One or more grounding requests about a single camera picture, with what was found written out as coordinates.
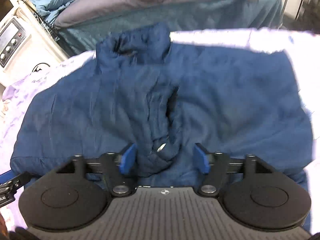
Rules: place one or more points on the white machine with control panel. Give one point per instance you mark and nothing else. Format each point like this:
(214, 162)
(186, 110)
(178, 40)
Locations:
(26, 44)

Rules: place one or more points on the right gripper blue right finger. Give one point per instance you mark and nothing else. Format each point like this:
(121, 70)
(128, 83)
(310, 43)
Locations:
(213, 166)

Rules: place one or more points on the purple floral bed sheet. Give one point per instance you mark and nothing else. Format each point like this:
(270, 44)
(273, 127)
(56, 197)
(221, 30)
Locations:
(32, 84)

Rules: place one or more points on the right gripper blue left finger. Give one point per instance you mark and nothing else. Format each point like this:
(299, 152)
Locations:
(118, 171)

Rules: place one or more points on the teal bed skirt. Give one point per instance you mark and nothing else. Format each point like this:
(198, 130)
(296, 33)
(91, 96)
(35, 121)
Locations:
(197, 15)

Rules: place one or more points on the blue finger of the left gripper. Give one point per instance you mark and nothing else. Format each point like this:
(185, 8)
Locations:
(6, 176)

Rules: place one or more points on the navy blue padded jacket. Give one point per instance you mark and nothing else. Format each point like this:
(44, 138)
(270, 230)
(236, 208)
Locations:
(162, 99)

